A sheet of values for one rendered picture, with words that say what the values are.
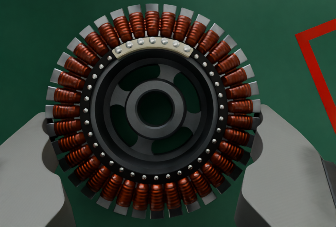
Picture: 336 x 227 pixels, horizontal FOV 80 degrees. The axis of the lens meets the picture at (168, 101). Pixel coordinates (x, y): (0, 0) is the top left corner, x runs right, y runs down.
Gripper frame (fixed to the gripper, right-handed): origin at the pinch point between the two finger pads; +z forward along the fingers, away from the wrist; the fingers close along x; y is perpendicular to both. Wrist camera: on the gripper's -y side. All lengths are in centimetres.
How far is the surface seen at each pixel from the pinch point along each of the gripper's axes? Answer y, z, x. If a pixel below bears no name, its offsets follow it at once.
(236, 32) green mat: -3.1, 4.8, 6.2
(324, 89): 0.7, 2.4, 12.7
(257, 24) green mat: -3.7, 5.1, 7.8
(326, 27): -3.4, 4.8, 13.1
